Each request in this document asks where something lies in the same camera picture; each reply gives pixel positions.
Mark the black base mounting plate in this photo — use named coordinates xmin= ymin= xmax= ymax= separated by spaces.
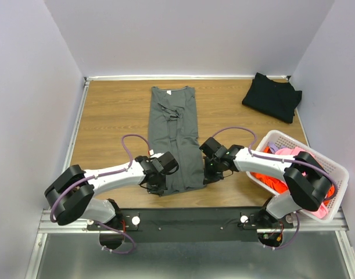
xmin=87 ymin=206 xmax=294 ymax=251

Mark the grey t shirt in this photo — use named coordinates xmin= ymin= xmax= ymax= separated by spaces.
xmin=148 ymin=86 xmax=206 ymax=196

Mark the purple garment in basket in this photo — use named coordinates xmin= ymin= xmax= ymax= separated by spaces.
xmin=267 ymin=142 xmax=279 ymax=154

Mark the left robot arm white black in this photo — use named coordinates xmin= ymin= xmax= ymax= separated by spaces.
xmin=44 ymin=152 xmax=179 ymax=230

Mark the folded black t shirt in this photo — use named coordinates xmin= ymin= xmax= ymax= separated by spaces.
xmin=242 ymin=73 xmax=302 ymax=124

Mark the orange t shirt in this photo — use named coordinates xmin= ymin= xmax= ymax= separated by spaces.
xmin=250 ymin=146 xmax=337 ymax=205

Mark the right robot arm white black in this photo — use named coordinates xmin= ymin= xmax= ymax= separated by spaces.
xmin=200 ymin=137 xmax=336 ymax=228

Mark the pink t shirt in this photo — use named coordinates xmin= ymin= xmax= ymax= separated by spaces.
xmin=274 ymin=146 xmax=328 ymax=219

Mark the white plastic laundry basket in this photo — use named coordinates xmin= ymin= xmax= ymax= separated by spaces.
xmin=241 ymin=130 xmax=349 ymax=223

